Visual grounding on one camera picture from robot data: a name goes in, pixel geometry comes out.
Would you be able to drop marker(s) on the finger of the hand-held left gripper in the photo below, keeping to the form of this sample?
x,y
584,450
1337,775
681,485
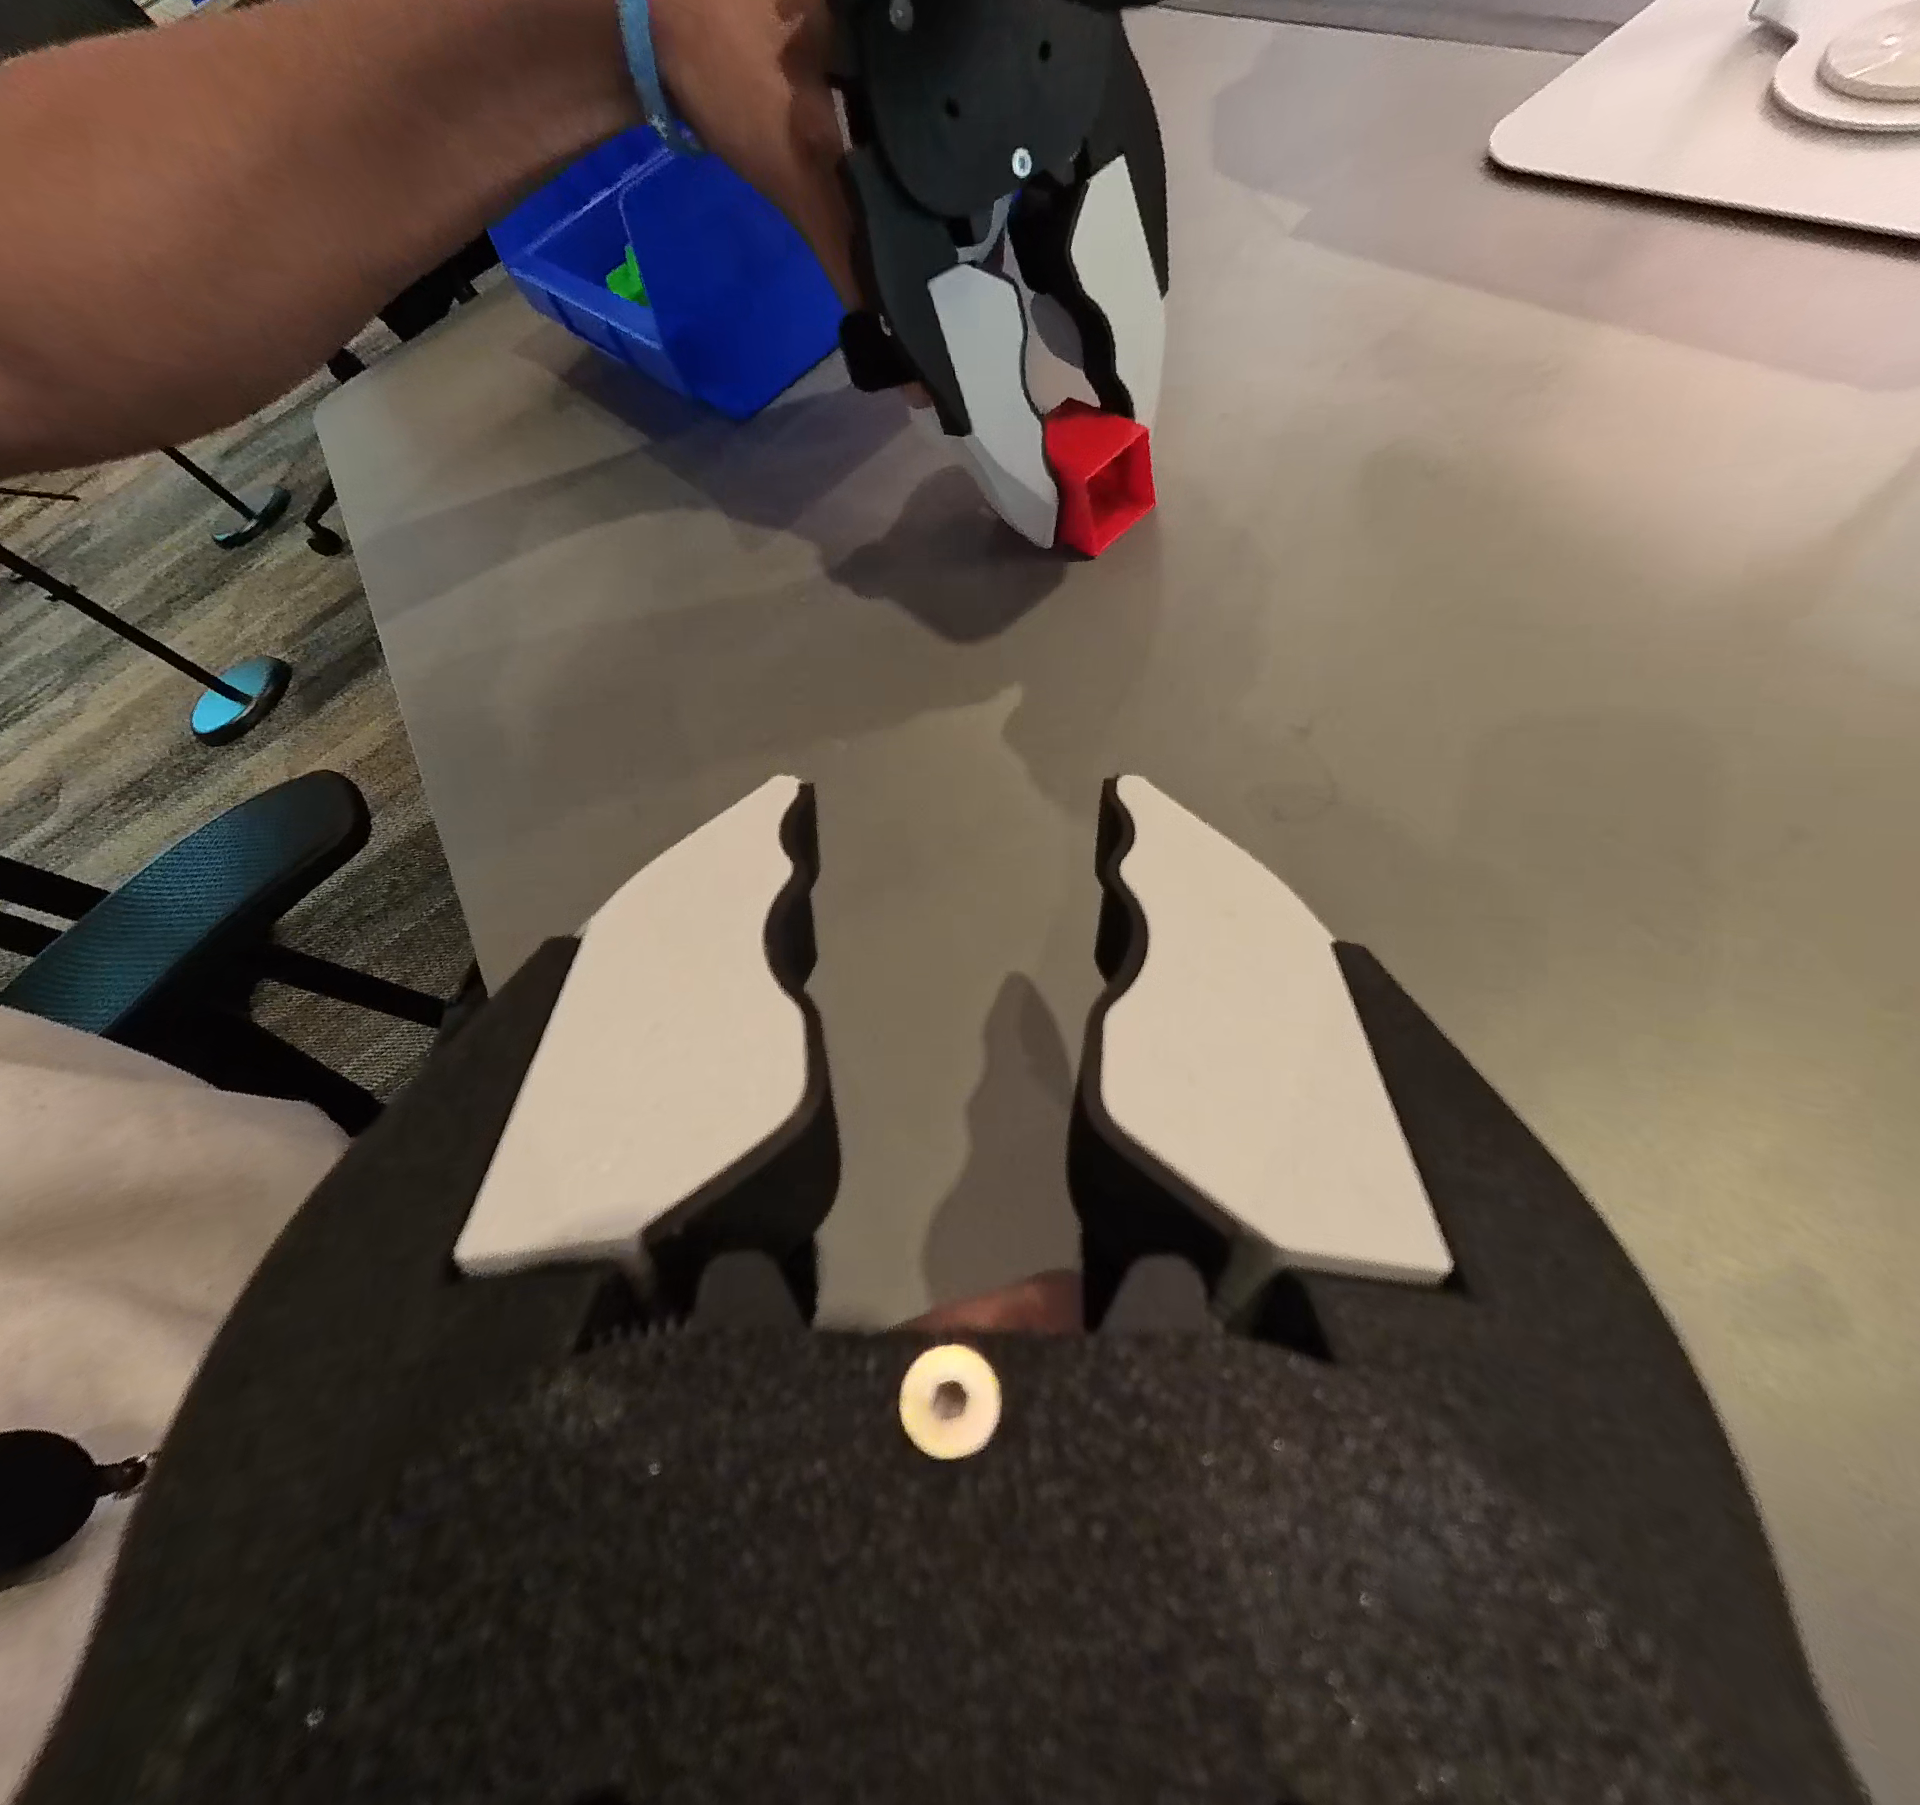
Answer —
x,y
983,364
1133,275

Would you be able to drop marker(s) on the person's left forearm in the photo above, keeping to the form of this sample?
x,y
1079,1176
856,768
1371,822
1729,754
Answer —
x,y
301,184

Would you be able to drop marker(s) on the red single-stud toy block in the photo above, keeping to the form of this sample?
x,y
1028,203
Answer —
x,y
1094,428

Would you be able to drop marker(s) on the black office chair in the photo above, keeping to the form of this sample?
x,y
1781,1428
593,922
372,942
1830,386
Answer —
x,y
435,291

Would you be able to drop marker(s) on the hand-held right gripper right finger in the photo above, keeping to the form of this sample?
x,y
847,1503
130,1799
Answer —
x,y
1260,1084

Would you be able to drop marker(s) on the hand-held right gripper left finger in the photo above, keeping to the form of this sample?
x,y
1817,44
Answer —
x,y
660,1070

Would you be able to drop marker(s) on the pile of toy blocks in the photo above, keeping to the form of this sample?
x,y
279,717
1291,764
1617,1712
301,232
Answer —
x,y
631,279

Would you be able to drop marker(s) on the blue wristband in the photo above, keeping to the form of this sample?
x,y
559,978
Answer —
x,y
638,20

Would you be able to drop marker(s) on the person's left hand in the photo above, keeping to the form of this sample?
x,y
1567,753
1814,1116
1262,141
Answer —
x,y
751,50

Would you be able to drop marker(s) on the black floor stand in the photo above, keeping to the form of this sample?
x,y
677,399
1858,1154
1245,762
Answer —
x,y
240,702
255,515

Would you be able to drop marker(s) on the blue plastic bin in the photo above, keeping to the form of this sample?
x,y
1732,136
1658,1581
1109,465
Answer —
x,y
734,305

